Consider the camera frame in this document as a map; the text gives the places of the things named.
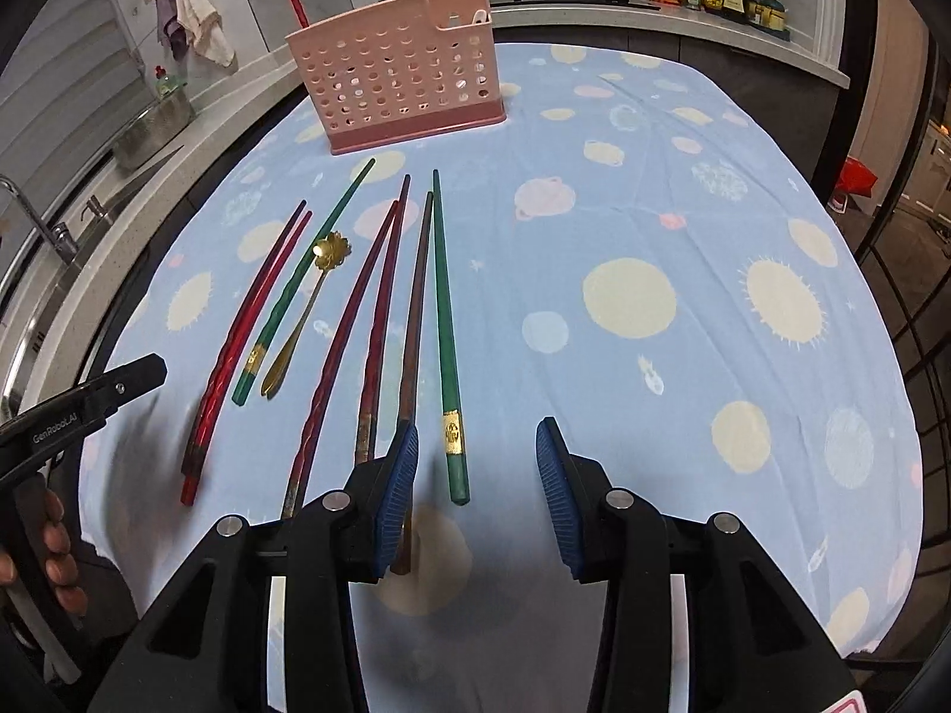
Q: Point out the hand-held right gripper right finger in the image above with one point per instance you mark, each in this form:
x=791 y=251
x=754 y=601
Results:
x=554 y=479

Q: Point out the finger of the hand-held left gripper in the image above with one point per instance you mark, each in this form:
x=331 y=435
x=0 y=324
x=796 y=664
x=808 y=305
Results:
x=134 y=379

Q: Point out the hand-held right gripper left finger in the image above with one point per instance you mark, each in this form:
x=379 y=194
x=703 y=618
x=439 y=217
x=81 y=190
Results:
x=401 y=479

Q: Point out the green chopstick gold band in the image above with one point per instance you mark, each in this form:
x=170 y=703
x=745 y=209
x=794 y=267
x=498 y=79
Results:
x=446 y=327
x=297 y=282

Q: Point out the dark brown chopstick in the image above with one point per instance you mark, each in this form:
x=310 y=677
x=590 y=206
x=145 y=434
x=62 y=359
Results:
x=416 y=312

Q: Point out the gold flower spoon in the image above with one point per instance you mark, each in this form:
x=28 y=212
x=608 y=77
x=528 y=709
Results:
x=332 y=250

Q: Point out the pink perforated utensil holder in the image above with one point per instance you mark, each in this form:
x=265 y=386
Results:
x=401 y=74

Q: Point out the person's left hand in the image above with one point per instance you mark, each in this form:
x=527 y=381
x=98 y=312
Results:
x=63 y=557

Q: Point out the steel sink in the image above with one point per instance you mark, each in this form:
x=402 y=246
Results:
x=26 y=342

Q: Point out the sink soap dispenser knob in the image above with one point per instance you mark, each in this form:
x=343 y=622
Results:
x=93 y=208

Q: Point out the chrome faucet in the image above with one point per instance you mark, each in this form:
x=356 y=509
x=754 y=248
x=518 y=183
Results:
x=44 y=219

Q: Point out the metal colander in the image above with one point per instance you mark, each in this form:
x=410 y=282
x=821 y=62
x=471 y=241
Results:
x=152 y=130

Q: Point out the blue planet print tablecloth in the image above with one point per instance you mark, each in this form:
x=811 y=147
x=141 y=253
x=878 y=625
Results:
x=669 y=238

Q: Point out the green dish soap bottle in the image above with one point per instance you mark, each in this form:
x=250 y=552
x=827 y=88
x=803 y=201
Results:
x=165 y=82

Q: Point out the purple hanging cloth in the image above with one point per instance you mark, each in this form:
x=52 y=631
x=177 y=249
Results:
x=169 y=26

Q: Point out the beige hanging towel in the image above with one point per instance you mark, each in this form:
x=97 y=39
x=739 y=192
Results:
x=200 y=15

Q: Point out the red bag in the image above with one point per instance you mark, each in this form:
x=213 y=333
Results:
x=856 y=178

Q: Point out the blue seasoning jar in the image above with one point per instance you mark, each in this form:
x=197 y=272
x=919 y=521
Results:
x=758 y=11
x=777 y=16

